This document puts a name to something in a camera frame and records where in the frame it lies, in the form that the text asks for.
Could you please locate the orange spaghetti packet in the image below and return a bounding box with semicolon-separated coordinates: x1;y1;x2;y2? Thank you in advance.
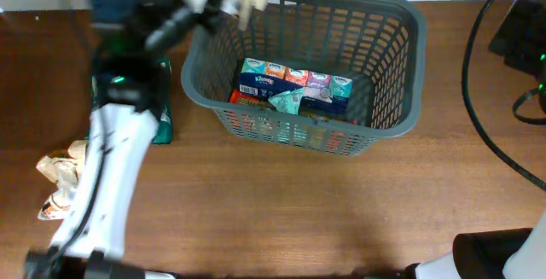
229;89;359;152

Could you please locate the white teal wipes packet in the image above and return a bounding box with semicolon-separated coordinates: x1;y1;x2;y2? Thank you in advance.
268;88;304;115

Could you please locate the green coffee bag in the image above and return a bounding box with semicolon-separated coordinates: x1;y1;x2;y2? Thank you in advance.
90;54;173;145

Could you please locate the grey plastic basket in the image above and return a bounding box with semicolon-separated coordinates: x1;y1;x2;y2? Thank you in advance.
181;0;427;156

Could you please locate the blue Kleenex tissue pack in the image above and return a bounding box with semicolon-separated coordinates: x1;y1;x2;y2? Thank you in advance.
234;57;353;114

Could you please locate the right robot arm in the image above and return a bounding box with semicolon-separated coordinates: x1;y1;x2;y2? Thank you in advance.
401;0;545;278

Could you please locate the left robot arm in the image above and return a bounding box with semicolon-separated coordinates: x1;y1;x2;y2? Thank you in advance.
24;0;224;279

